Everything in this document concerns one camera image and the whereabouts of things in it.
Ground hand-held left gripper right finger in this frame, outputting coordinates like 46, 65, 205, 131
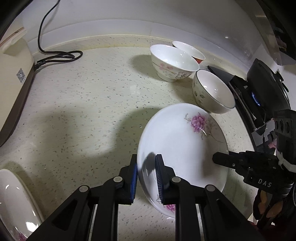
155, 153, 265, 241

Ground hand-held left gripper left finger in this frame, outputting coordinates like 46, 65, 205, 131
26, 154, 139, 241

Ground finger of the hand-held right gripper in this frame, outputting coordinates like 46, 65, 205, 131
212, 151, 278, 173

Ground white plate pink flowers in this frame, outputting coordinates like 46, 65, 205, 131
137, 103, 229, 218
0, 169, 45, 241

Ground white bowl dark rim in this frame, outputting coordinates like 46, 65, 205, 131
192, 70, 236, 114

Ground white bowl outlined flowers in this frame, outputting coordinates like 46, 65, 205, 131
150, 44, 200, 82

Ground white bowl red base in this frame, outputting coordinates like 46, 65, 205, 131
172, 41, 206, 65

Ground person's right hand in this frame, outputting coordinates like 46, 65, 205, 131
253, 189, 296, 230

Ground black cooking pot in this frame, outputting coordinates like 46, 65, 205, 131
246, 58, 291, 116

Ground black gas stove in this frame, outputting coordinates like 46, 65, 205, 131
207, 65, 296, 153

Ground range hood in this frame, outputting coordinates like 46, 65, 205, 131
254, 0, 296, 66

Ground cream rice cooker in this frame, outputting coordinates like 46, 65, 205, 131
0, 27, 36, 147

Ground black power cable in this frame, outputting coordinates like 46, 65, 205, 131
34, 0, 83, 69

